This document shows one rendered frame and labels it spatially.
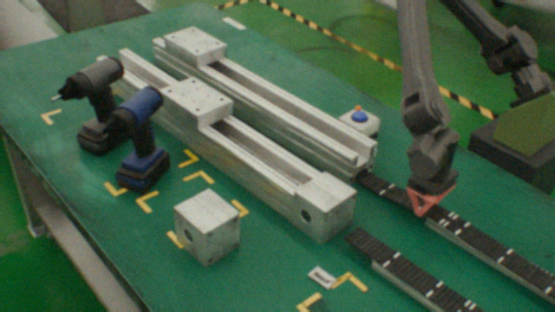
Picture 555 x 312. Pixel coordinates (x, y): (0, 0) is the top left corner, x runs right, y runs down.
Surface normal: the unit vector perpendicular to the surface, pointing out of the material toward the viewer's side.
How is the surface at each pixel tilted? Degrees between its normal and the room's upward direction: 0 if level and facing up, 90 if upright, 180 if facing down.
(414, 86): 62
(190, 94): 0
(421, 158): 89
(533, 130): 90
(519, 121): 90
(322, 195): 0
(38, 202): 90
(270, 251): 0
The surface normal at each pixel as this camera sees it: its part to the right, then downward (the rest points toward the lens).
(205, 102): 0.04, -0.80
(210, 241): 0.69, 0.46
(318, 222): -0.72, 0.40
